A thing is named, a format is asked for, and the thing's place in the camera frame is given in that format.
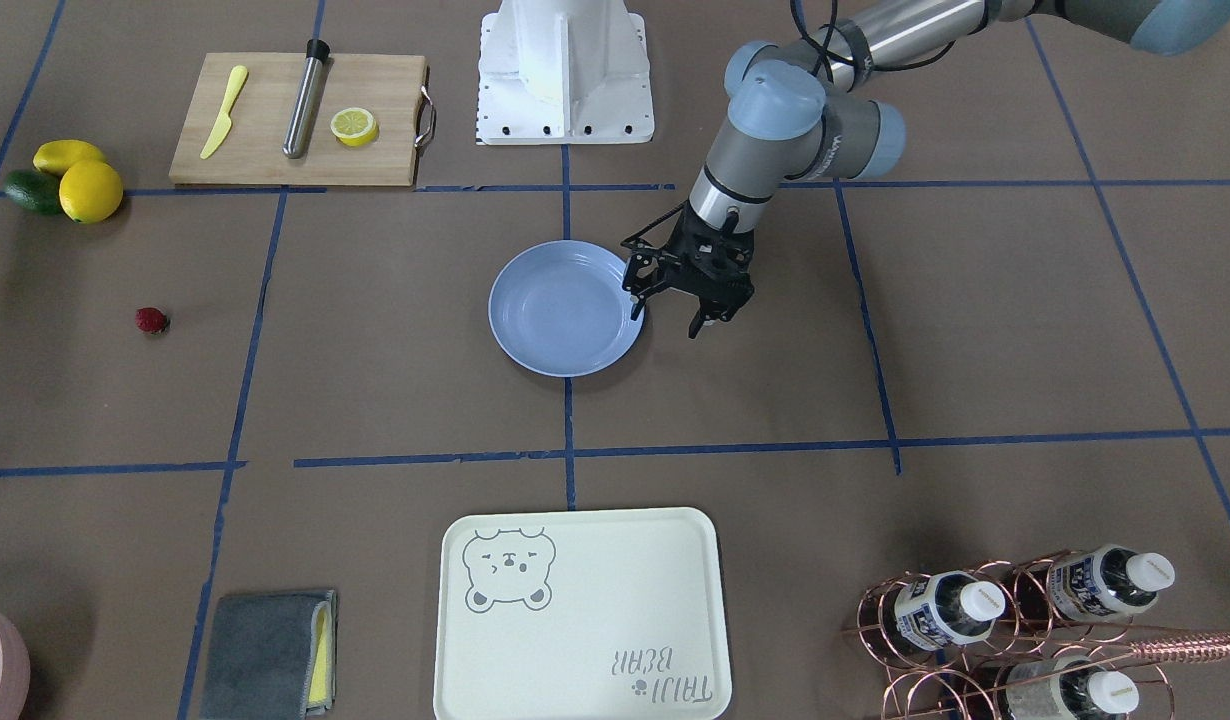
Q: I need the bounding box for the lemon half slice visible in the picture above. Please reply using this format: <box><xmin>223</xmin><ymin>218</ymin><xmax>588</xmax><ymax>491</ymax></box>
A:
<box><xmin>330</xmin><ymin>108</ymin><xmax>379</xmax><ymax>146</ymax></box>

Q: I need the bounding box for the bamboo cutting board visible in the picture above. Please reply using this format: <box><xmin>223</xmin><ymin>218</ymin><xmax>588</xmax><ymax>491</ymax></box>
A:
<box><xmin>170</xmin><ymin>53</ymin><xmax>433</xmax><ymax>187</ymax></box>

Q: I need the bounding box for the green lime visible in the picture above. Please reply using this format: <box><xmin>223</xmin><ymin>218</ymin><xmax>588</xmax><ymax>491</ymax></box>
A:
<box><xmin>2</xmin><ymin>169</ymin><xmax>65</xmax><ymax>217</ymax></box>

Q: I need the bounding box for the red strawberry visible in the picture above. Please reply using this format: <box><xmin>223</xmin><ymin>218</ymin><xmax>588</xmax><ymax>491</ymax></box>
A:
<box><xmin>135</xmin><ymin>306</ymin><xmax>170</xmax><ymax>334</ymax></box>

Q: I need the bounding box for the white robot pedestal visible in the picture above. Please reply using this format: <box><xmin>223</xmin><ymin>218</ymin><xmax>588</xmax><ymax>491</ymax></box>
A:
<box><xmin>475</xmin><ymin>1</ymin><xmax>656</xmax><ymax>146</ymax></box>

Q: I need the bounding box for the copper wire bottle rack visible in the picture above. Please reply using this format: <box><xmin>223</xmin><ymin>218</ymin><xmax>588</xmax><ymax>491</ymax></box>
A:
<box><xmin>843</xmin><ymin>551</ymin><xmax>1230</xmax><ymax>719</ymax></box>

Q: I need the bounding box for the steel muddler black tip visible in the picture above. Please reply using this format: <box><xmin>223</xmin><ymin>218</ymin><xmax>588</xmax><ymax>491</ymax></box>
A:
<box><xmin>282</xmin><ymin>38</ymin><xmax>330</xmax><ymax>159</ymax></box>

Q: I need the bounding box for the blue plate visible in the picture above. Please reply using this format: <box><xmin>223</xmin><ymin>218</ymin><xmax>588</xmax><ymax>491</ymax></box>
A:
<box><xmin>487</xmin><ymin>240</ymin><xmax>645</xmax><ymax>378</ymax></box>

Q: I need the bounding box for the dark drink bottle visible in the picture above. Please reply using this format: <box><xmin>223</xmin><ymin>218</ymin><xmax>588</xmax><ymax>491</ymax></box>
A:
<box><xmin>1046</xmin><ymin>544</ymin><xmax>1177</xmax><ymax>623</ymax></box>
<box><xmin>879</xmin><ymin>571</ymin><xmax>1009</xmax><ymax>660</ymax></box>
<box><xmin>996</xmin><ymin>655</ymin><xmax>1141</xmax><ymax>719</ymax></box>

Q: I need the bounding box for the grey folded cloth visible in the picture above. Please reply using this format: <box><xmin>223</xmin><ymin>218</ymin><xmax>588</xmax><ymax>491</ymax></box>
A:
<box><xmin>199</xmin><ymin>588</ymin><xmax>339</xmax><ymax>719</ymax></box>

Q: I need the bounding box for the dark drink bottle front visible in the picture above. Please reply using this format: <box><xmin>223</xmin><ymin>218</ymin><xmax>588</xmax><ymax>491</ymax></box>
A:
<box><xmin>996</xmin><ymin>655</ymin><xmax>1141</xmax><ymax>719</ymax></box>

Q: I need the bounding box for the yellow sponge cloth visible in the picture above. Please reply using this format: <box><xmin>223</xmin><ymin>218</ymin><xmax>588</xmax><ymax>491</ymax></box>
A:
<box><xmin>305</xmin><ymin>602</ymin><xmax>335</xmax><ymax>715</ymax></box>

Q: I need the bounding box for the round yellow lemon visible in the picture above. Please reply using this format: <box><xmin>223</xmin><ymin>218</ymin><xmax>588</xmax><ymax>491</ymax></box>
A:
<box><xmin>59</xmin><ymin>160</ymin><xmax>125</xmax><ymax>224</ymax></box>

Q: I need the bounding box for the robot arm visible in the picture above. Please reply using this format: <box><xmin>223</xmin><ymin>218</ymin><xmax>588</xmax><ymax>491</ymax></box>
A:
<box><xmin>621</xmin><ymin>1</ymin><xmax>1230</xmax><ymax>337</ymax></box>

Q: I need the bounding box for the cream bear tray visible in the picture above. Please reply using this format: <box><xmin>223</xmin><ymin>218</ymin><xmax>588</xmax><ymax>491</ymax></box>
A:
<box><xmin>433</xmin><ymin>507</ymin><xmax>733</xmax><ymax>719</ymax></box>

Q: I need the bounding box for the oval yellow lemon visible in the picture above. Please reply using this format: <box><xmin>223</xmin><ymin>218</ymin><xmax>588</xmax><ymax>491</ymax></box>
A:
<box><xmin>33</xmin><ymin>138</ymin><xmax>107</xmax><ymax>178</ymax></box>

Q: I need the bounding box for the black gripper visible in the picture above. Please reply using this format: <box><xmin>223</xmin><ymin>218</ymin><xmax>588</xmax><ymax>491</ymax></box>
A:
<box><xmin>621</xmin><ymin>202</ymin><xmax>755</xmax><ymax>340</ymax></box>

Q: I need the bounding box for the yellow plastic knife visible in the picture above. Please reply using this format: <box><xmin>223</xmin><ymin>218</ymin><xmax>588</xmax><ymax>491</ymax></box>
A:
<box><xmin>199</xmin><ymin>65</ymin><xmax>248</xmax><ymax>160</ymax></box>

